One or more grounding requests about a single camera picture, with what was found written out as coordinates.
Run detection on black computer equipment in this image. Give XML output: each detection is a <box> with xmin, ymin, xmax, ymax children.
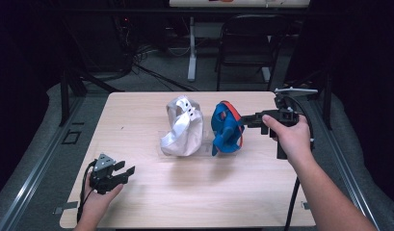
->
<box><xmin>66</xmin><ymin>13</ymin><xmax>135</xmax><ymax>73</ymax></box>

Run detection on black folding chair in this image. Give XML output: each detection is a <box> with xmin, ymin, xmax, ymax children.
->
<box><xmin>215</xmin><ymin>13</ymin><xmax>290</xmax><ymax>91</ymax></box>

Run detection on person's left hand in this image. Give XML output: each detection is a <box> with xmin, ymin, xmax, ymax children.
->
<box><xmin>79</xmin><ymin>174</ymin><xmax>124</xmax><ymax>225</ymax></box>

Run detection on person's right hand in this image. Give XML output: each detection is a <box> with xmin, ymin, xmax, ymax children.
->
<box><xmin>262</xmin><ymin>115</ymin><xmax>314</xmax><ymax>167</ymax></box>

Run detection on black metal stand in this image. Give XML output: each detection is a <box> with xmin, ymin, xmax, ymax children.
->
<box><xmin>59</xmin><ymin>68</ymin><xmax>125</xmax><ymax>127</ymax></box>
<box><xmin>275</xmin><ymin>68</ymin><xmax>333</xmax><ymax>131</ymax></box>

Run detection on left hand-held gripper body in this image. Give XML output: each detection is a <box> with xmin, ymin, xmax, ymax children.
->
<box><xmin>89</xmin><ymin>153</ymin><xmax>118</xmax><ymax>195</ymax></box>

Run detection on grey tape strip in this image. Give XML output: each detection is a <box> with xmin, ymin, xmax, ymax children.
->
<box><xmin>53</xmin><ymin>201</ymin><xmax>79</xmax><ymax>216</ymax></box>

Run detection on black floor cables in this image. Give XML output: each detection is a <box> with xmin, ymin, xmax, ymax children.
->
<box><xmin>133</xmin><ymin>44</ymin><xmax>198</xmax><ymax>92</ymax></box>

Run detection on blue baseball cap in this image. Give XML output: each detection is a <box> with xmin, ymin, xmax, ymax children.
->
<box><xmin>210</xmin><ymin>100</ymin><xmax>246</xmax><ymax>157</ymax></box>

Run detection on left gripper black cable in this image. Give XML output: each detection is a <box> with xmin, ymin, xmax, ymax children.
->
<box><xmin>76</xmin><ymin>159</ymin><xmax>98</xmax><ymax>223</ymax></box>

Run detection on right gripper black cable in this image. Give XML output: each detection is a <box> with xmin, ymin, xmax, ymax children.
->
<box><xmin>282</xmin><ymin>95</ymin><xmax>315</xmax><ymax>231</ymax></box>

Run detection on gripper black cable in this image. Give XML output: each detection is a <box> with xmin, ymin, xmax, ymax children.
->
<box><xmin>282</xmin><ymin>95</ymin><xmax>315</xmax><ymax>231</ymax></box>
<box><xmin>76</xmin><ymin>159</ymin><xmax>98</xmax><ymax>223</ymax></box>

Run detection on white baseball cap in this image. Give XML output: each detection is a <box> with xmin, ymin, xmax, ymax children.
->
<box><xmin>159</xmin><ymin>94</ymin><xmax>205</xmax><ymax>158</ymax></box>

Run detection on white background desk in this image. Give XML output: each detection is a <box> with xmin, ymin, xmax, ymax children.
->
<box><xmin>169</xmin><ymin>0</ymin><xmax>311</xmax><ymax>83</ymax></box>

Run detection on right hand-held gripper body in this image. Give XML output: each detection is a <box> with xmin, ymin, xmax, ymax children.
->
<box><xmin>261</xmin><ymin>87</ymin><xmax>318</xmax><ymax>161</ymax></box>

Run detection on aluminium floor rail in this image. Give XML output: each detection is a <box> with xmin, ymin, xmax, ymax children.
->
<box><xmin>0</xmin><ymin>95</ymin><xmax>87</xmax><ymax>231</ymax></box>
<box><xmin>308</xmin><ymin>97</ymin><xmax>381</xmax><ymax>231</ymax></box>

